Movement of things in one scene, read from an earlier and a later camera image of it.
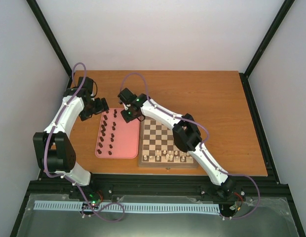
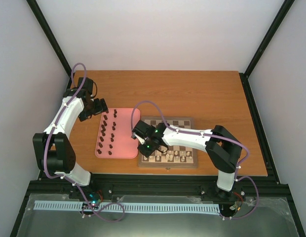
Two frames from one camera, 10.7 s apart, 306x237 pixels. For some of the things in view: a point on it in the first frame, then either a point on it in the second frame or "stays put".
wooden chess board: [157, 147] stays put
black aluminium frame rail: [112, 185] stays put
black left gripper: [84, 115] stays put
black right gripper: [127, 119] → [145, 152]
